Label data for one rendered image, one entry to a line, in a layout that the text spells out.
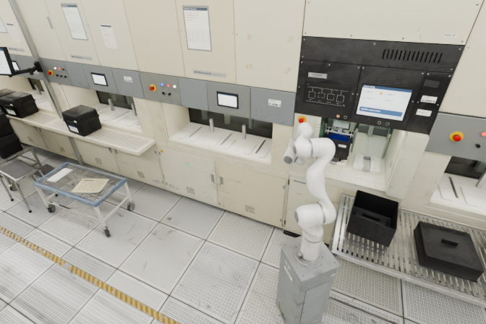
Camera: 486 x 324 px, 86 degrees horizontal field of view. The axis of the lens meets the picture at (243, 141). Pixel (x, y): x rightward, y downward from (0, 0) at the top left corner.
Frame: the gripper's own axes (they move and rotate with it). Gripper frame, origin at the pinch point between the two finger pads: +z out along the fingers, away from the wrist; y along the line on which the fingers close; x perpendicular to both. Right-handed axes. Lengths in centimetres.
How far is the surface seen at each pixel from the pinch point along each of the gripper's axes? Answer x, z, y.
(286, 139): -4.8, 2.7, -11.0
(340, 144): -11.3, 22.7, 31.2
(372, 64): 61, 3, 40
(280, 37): 74, 3, -20
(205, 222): -120, -17, -90
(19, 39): 55, 3, -326
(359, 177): -33, 12, 50
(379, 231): -33, -40, 66
